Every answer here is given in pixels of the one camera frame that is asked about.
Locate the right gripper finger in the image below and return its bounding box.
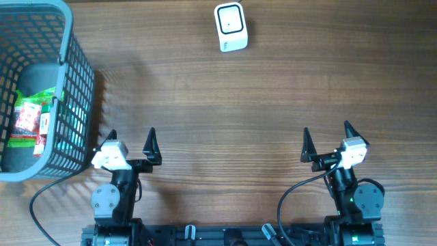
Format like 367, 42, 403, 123
344, 120, 369, 147
300, 127, 318, 163

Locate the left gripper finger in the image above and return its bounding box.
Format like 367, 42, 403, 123
98, 129, 117, 150
143, 127, 162, 165

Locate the red stick sachet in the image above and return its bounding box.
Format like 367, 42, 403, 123
33, 103, 52, 157

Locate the small red white packet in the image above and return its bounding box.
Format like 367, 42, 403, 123
15, 102, 42, 132

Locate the green snack bag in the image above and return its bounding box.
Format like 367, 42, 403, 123
8, 87, 55, 148

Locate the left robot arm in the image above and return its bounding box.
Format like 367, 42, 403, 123
83, 128, 162, 246

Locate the white barcode scanner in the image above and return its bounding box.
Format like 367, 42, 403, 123
214, 1, 249, 53

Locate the grey plastic mesh basket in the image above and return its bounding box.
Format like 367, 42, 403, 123
1, 0, 96, 182

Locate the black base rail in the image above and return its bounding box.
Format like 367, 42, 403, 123
81, 217, 385, 246

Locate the left black cable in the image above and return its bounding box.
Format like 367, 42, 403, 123
29, 174, 74, 246

